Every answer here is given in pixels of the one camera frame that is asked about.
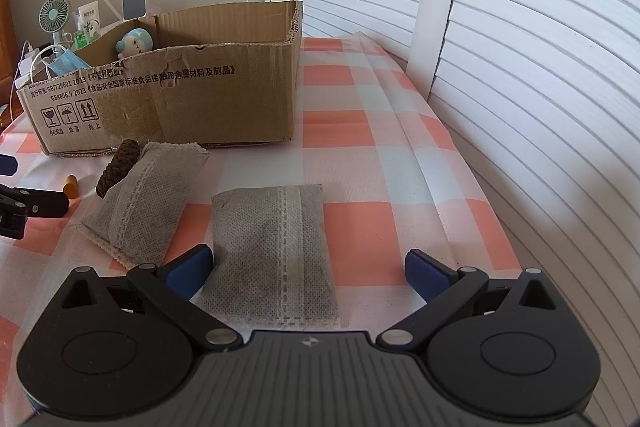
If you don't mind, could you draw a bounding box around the grey fabric pouch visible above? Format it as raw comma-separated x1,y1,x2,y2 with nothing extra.
80,142,209,269
196,184,340,331

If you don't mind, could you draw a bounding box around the brown scrunchie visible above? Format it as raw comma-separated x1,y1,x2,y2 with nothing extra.
96,139,141,198

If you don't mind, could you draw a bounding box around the blue surgical face mask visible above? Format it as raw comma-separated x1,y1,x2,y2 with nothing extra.
28,44,91,83

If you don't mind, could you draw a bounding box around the blue white plush toy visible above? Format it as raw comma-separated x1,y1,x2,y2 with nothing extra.
115,28,154,58

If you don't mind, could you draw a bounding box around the small orange toy foot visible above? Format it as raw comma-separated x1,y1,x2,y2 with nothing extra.
62,174,79,199

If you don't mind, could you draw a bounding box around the wooden headboard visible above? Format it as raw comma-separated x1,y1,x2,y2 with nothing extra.
0,0,18,105

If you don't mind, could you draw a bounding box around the white power strip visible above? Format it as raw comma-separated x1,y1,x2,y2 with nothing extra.
14,41,42,89

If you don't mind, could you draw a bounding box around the checkered pink white tablecloth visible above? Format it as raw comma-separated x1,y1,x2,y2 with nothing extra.
1,35,520,426

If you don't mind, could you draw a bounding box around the green sanitizer bottle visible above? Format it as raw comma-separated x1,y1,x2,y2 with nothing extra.
74,18,101,50

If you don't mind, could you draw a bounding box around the green desk fan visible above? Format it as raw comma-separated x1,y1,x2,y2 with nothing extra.
38,0,70,44

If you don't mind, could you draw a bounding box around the white card sign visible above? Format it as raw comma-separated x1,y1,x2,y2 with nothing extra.
78,1,101,27

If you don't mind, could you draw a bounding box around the white grey phone stand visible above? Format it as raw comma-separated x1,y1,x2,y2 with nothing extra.
103,0,148,22

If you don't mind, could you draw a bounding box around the brown cardboard box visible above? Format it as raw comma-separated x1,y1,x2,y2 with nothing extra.
17,0,304,156

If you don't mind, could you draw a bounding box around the white louvered closet door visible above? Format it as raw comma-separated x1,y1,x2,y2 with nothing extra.
264,0,640,427

